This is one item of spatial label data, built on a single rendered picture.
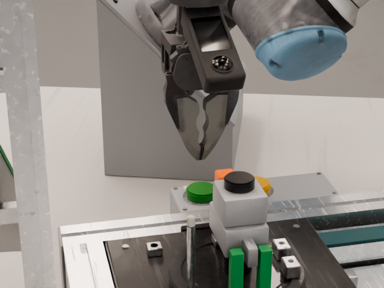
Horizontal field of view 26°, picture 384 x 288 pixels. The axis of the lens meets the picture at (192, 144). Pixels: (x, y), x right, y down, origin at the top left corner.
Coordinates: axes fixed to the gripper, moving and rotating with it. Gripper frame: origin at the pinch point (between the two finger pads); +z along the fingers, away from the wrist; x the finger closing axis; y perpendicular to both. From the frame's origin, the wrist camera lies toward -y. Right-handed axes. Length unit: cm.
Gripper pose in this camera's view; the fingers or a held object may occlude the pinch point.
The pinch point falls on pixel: (201, 152)
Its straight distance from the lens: 102.8
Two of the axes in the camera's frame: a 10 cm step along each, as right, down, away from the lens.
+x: -9.7, 0.9, -2.0
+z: 0.0, 9.1, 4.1
